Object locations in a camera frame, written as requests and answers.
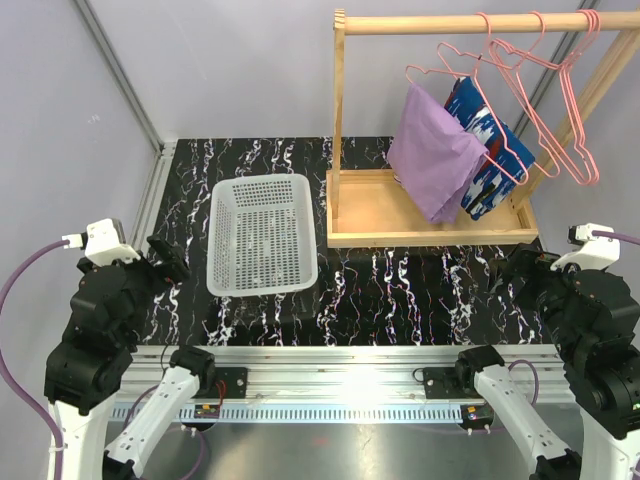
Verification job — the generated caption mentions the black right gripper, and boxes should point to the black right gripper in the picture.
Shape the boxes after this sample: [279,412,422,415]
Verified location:
[487,240,586,360]

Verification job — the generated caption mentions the purple trousers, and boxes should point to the purple trousers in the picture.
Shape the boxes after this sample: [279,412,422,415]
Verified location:
[387,83,488,224]

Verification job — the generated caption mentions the pink wire hanger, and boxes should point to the pink wire hanger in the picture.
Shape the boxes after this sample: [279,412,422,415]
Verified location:
[558,9,597,185]
[571,9,601,185]
[488,11,560,178]
[405,12,529,186]

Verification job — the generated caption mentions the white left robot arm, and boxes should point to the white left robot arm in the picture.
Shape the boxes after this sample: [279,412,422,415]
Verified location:
[44,233,217,479]

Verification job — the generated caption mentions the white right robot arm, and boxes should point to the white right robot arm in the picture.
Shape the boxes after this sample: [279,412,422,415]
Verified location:
[453,244,639,479]

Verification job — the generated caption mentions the blue patterned trousers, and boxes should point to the blue patterned trousers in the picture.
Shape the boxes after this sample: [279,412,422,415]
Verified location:
[444,77,535,221]

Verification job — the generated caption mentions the white perforated plastic basket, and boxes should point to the white perforated plastic basket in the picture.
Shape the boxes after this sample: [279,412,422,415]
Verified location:
[206,173,318,298]

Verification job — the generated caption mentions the wooden clothes rack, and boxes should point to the wooden clothes rack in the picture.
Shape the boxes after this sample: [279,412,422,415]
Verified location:
[325,8,640,248]

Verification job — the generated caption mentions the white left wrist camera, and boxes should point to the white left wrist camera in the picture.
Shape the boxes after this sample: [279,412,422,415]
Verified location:
[61,218,141,267]

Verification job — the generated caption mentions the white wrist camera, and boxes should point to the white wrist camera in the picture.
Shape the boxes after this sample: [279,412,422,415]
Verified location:
[550,223,620,271]
[61,218,141,267]

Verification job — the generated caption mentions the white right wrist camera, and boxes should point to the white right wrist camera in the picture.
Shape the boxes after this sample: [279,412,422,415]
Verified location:
[550,223,620,271]

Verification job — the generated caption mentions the aluminium corner frame post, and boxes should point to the aluminium corner frame post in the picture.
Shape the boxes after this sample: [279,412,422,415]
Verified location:
[71,0,176,156]

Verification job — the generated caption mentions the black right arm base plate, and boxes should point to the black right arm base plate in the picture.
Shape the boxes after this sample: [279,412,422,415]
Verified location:
[412,367,467,400]

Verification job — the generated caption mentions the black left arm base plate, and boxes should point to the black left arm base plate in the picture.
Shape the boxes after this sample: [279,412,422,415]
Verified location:
[194,367,249,400]

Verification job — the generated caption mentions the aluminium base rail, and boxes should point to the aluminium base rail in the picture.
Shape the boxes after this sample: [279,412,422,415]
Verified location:
[109,345,574,423]

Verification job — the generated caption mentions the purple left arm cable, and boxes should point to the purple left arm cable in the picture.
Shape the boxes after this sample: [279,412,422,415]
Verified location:
[0,239,71,480]

